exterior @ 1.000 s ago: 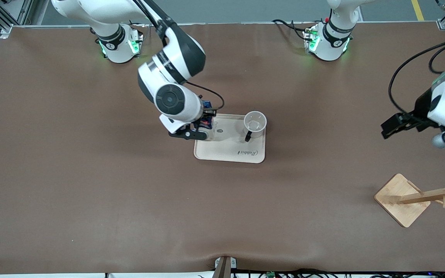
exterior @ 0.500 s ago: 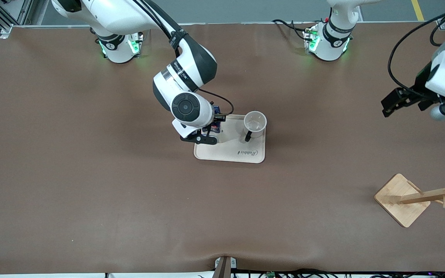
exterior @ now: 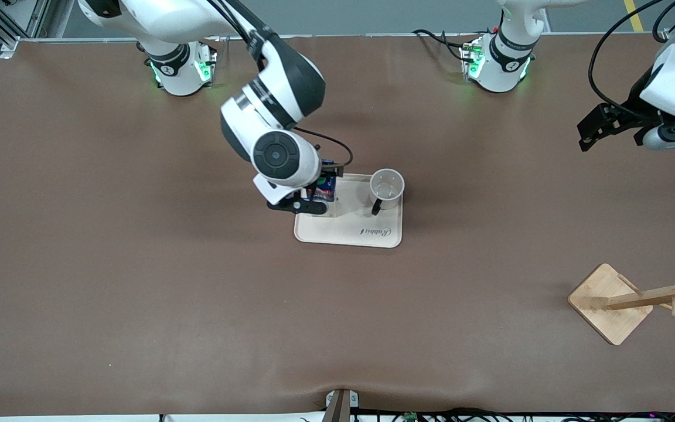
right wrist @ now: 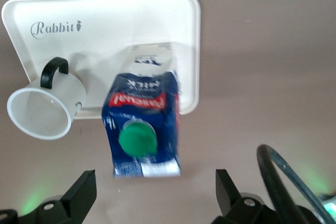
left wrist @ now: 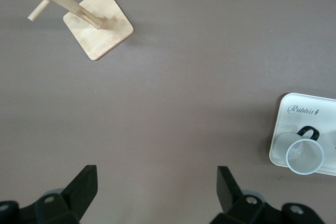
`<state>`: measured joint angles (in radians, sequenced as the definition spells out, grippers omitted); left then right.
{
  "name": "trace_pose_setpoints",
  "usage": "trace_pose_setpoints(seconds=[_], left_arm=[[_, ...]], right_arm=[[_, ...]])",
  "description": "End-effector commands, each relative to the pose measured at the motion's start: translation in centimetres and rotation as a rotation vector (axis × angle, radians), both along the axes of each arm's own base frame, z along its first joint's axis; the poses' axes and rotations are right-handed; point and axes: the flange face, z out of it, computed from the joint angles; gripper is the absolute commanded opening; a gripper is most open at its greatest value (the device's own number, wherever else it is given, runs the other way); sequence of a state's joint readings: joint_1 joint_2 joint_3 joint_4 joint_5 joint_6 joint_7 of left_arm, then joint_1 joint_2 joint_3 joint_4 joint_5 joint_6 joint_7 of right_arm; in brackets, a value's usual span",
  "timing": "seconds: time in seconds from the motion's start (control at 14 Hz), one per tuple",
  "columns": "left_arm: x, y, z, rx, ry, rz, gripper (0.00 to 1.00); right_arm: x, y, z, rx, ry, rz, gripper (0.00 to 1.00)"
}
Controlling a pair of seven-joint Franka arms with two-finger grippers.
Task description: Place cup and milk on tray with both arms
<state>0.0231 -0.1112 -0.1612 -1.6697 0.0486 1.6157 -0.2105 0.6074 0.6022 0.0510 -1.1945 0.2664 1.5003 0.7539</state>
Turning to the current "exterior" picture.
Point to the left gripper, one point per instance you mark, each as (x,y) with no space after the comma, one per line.
(625,113)

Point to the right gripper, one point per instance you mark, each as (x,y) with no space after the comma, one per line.
(330,172)

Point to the blue milk carton green cap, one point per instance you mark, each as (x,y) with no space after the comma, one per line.
(324,189)

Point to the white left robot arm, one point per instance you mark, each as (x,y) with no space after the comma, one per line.
(507,35)

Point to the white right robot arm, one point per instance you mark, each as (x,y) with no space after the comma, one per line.
(156,17)

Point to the cream rabbit print tray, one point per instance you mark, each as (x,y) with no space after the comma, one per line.
(349,231)

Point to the brown table cover mat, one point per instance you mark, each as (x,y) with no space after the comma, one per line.
(337,328)

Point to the wooden mug tree stand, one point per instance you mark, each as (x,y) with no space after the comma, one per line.
(607,313)

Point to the small green circuit board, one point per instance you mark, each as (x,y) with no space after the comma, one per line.
(411,417)

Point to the aluminium frame corner post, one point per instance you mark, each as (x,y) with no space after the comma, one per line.
(671,35)

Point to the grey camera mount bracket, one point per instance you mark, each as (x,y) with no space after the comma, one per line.
(342,405)

